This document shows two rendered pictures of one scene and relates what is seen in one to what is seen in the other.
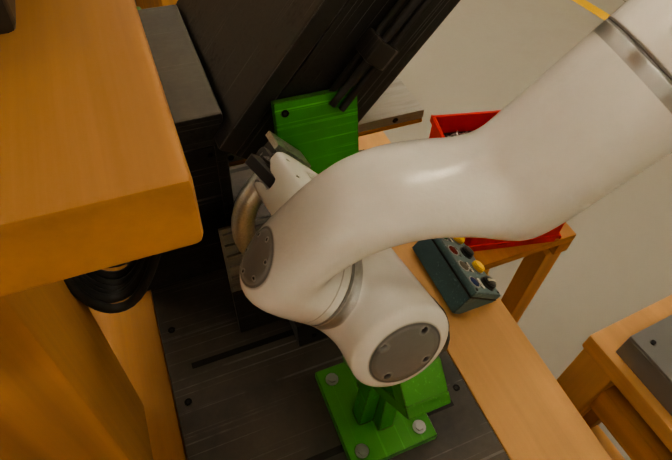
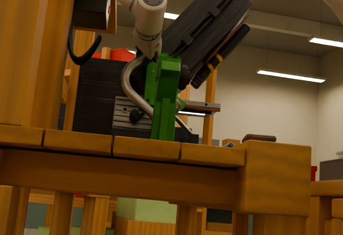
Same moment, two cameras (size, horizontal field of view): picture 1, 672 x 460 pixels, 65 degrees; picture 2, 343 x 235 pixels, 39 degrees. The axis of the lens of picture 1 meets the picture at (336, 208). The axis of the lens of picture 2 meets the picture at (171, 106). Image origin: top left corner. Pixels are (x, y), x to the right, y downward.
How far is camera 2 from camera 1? 1.48 m
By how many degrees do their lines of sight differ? 62
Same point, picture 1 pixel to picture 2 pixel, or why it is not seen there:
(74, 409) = (59, 31)
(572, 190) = not seen: outside the picture
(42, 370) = (63, 6)
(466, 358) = not seen: hidden behind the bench
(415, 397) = (166, 65)
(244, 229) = (125, 72)
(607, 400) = (326, 223)
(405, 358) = not seen: outside the picture
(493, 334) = not seen: hidden behind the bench
